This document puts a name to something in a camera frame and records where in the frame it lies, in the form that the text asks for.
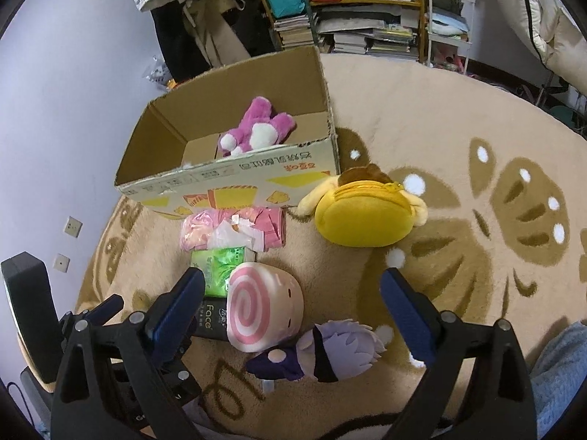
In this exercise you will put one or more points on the white-haired purple plush doll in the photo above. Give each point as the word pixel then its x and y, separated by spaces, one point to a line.
pixel 330 343

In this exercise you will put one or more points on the yellow dog plush toy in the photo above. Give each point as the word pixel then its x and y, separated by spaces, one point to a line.
pixel 362 215

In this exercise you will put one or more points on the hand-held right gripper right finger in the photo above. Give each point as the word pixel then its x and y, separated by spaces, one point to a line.
pixel 406 316

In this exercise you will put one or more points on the green tissue pack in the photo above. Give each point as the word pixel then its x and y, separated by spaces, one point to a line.
pixel 220 266

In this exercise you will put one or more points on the beige patterned carpet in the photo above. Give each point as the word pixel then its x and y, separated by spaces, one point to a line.
pixel 412 114

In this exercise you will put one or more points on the wall socket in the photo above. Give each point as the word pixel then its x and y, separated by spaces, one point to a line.
pixel 72 226
pixel 61 263

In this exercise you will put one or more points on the pink and white plush toy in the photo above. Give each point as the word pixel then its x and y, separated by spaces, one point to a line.
pixel 257 119

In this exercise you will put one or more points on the pink swirl roll plush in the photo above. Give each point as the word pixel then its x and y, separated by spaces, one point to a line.
pixel 257 307

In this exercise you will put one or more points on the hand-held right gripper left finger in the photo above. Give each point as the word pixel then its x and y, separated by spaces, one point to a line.
pixel 176 316

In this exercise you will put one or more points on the black coat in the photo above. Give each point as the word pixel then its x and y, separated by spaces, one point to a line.
pixel 179 46

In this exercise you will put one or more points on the clear plastic bag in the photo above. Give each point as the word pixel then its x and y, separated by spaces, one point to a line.
pixel 158 73

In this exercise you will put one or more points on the black hanging garment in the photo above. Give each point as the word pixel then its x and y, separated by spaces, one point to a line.
pixel 252 27

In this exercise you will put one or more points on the printed cardboard box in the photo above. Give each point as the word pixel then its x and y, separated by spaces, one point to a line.
pixel 257 169

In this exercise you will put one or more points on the beige garment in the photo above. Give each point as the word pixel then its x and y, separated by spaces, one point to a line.
pixel 215 32

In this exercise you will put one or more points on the person's leg in jeans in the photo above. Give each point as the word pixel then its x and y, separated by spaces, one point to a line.
pixel 564 376

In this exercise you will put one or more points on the light blue cloth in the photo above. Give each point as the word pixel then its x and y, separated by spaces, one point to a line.
pixel 449 25

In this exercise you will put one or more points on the small stack of books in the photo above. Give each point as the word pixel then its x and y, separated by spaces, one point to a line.
pixel 293 32

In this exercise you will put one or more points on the wooden shelf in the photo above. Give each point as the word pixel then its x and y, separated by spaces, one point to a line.
pixel 367 3

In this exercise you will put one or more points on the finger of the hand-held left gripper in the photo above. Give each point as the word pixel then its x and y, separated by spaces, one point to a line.
pixel 185 385
pixel 104 309

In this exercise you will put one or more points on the wide pile of books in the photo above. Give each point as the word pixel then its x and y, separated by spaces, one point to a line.
pixel 367 41

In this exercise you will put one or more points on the black tissue pack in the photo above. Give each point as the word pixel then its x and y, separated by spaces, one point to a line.
pixel 213 318

